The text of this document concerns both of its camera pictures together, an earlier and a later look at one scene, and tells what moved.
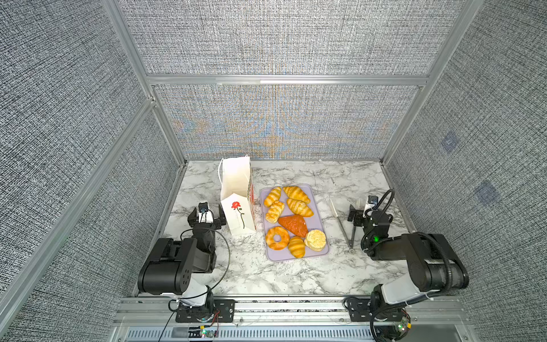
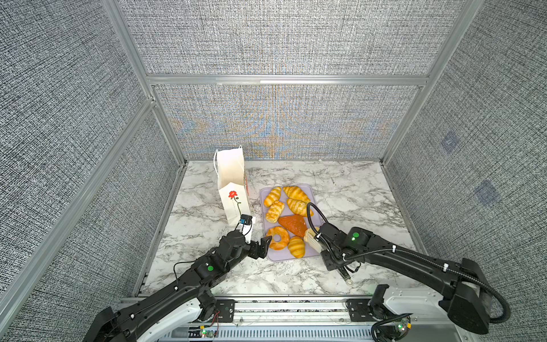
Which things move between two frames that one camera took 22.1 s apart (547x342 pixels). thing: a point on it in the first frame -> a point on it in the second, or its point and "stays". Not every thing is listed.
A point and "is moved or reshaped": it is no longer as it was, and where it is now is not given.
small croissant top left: x=273 y=196 stays
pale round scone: x=315 y=240 stays
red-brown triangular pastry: x=294 y=224 stays
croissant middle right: x=299 y=207 stays
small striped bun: x=297 y=246 stays
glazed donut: x=283 y=241 stays
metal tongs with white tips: x=350 y=241 -> x=310 y=240
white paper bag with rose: x=237 y=194 is moved or reshaped
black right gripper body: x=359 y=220 -> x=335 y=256
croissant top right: x=295 y=193 stays
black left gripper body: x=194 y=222 -> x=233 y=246
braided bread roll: x=275 y=211 stays
